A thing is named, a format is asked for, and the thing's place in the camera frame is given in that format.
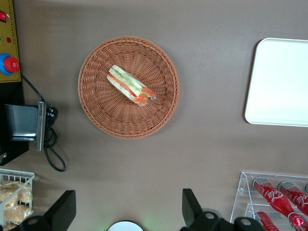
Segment red cola bottle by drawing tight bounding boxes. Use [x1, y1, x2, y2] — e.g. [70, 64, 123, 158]
[254, 210, 281, 231]
[278, 180, 308, 216]
[252, 176, 305, 227]

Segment wrapped rice cracker packet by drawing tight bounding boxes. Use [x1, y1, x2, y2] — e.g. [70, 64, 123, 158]
[2, 204, 34, 226]
[0, 180, 20, 209]
[18, 184, 34, 205]

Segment clear acrylic bottle rack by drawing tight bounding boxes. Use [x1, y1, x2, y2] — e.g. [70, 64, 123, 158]
[230, 171, 308, 231]

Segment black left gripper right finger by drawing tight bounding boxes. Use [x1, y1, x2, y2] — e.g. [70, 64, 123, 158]
[180, 188, 232, 231]

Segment black cooking appliance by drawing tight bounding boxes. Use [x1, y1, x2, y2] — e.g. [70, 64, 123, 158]
[0, 81, 31, 167]

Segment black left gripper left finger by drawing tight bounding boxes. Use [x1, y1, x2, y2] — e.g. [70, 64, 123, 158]
[14, 190, 77, 231]

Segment black power plug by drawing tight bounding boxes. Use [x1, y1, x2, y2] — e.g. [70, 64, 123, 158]
[45, 107, 59, 125]

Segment cream rectangular plastic tray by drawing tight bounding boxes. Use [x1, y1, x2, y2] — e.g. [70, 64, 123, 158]
[244, 38, 308, 128]

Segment round brown wicker basket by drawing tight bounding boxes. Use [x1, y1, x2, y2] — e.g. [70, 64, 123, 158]
[77, 36, 180, 140]

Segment sandwich with tomato lettuce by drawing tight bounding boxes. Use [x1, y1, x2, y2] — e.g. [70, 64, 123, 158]
[106, 64, 157, 108]

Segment black power cable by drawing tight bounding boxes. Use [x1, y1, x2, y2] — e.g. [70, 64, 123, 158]
[20, 73, 67, 173]

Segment yellow control panel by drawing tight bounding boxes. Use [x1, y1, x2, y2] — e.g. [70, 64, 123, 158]
[0, 0, 22, 84]

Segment black metal clamp bracket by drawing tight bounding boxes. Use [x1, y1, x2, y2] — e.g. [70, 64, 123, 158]
[4, 101, 47, 152]

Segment white wire basket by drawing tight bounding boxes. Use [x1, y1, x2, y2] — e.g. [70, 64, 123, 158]
[0, 167, 36, 231]

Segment red emergency stop button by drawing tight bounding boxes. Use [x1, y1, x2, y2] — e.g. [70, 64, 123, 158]
[0, 52, 20, 76]

